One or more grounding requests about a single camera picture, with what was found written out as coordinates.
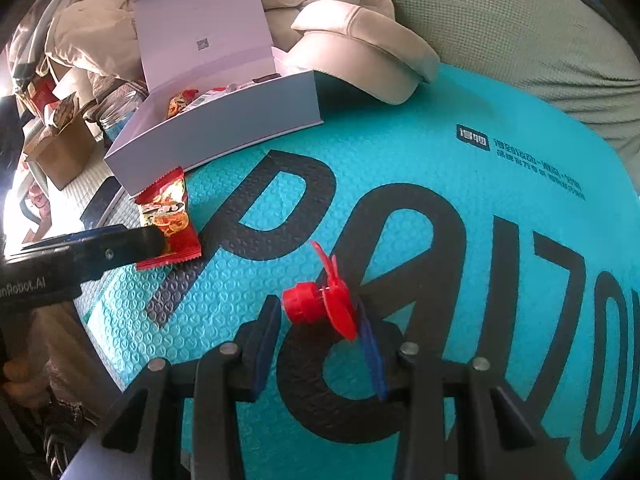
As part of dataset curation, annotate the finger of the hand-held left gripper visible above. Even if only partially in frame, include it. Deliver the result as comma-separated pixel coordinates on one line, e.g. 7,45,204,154
20,225,130,255
0,228,167,282

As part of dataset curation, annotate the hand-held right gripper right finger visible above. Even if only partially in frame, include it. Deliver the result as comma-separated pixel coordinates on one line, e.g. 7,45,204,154
357,305,578,480

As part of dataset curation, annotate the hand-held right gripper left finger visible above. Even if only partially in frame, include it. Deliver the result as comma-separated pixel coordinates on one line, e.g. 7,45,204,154
62,295,282,480

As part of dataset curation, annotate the red propeller toy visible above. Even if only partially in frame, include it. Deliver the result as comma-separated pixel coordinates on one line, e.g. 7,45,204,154
282,240,360,343

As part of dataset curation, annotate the red gold snack packet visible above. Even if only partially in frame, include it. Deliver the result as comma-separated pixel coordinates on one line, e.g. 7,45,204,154
134,167,202,272
166,89,200,120

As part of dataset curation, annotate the white hinged gift box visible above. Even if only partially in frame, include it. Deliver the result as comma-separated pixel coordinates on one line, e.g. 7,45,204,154
103,0,326,196

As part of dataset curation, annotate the red white seasoning packet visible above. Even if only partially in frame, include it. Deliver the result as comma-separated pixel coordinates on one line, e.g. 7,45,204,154
185,86,238,111

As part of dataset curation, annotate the person's left hand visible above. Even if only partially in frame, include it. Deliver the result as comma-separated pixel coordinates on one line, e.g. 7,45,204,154
0,356,37,402

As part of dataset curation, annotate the black smartphone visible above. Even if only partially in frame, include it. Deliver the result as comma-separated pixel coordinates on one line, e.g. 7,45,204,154
80,177,126,233

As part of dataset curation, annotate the brown cloth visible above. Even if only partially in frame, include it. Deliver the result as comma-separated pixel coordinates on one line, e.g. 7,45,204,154
30,305,121,411

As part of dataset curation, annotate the small open cardboard box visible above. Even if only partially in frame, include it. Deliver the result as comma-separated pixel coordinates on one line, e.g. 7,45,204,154
25,95,98,191

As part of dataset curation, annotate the clear jar blue label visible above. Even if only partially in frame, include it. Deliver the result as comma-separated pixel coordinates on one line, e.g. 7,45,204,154
97,82,148,143

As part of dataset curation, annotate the gold wrapped snack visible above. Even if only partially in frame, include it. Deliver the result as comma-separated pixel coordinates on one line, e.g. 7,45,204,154
45,94,81,128

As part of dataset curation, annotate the red box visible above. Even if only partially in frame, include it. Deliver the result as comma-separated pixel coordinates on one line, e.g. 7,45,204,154
22,77,56,111

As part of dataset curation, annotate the teal bubble mailer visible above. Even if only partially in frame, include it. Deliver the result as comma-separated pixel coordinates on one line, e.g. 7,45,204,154
82,62,640,480

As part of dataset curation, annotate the beige puffer jacket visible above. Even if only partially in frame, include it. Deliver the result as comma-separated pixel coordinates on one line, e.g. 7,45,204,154
7,0,396,91

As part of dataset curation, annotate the beige cap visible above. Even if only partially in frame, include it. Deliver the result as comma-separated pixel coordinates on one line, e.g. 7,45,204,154
290,0,441,106

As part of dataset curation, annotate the black cable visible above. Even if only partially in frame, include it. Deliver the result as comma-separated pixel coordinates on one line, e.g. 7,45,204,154
27,402,88,478

